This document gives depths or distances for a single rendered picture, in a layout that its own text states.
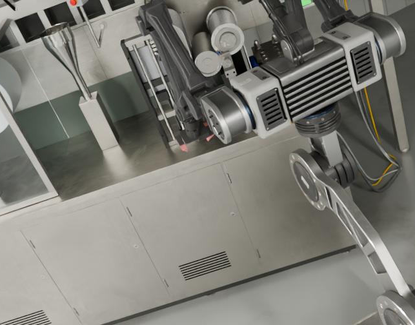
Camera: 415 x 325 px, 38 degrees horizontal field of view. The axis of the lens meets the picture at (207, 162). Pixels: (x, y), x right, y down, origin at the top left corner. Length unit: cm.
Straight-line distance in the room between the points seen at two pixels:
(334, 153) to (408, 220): 161
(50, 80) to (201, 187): 98
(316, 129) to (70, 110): 179
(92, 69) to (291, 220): 125
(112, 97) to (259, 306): 131
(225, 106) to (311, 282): 170
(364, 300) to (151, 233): 106
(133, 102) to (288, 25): 166
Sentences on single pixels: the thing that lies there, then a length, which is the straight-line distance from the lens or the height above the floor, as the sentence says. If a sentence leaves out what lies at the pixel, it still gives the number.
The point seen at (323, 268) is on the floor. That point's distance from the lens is 320.
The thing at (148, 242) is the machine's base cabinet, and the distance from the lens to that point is 293.
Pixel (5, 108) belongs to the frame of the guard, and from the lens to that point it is 266.
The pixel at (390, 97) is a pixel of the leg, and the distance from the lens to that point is 363.
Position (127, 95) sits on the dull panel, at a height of 102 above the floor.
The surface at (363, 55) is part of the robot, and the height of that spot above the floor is 147.
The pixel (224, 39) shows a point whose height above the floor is 127.
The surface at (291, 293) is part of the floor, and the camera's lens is 313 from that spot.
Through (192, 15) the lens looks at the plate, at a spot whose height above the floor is 130.
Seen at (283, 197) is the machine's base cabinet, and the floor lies 52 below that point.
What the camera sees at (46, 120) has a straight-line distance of 309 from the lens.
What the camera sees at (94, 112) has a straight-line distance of 293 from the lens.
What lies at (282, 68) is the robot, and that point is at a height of 153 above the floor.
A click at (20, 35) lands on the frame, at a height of 150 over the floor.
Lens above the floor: 222
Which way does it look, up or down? 31 degrees down
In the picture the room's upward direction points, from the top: 22 degrees counter-clockwise
